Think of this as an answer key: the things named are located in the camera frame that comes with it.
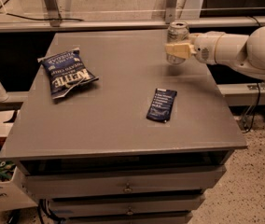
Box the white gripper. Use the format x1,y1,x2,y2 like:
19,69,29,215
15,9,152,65
165,32,225,64

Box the silver 7up soda can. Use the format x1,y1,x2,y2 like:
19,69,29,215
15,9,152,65
167,21,189,64

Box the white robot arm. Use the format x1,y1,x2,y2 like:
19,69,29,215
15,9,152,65
165,26,265,80

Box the blue rxbar blueberry wrapper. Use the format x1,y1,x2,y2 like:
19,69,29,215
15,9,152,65
146,89,177,122

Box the grey drawer cabinet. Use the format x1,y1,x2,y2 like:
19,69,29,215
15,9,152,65
0,30,245,224

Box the blue kettle chips bag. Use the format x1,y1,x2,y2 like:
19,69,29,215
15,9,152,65
38,48,99,99

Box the top grey drawer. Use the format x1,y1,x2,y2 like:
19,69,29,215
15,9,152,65
27,165,226,199

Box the grey drawer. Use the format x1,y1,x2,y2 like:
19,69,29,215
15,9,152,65
49,195,205,217
27,165,226,199

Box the white cardboard box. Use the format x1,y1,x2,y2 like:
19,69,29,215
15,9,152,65
0,111,37,212

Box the metal frame rail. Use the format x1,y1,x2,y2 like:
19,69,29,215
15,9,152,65
0,16,265,33

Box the black cable behind glass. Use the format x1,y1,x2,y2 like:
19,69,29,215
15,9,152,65
0,0,85,22

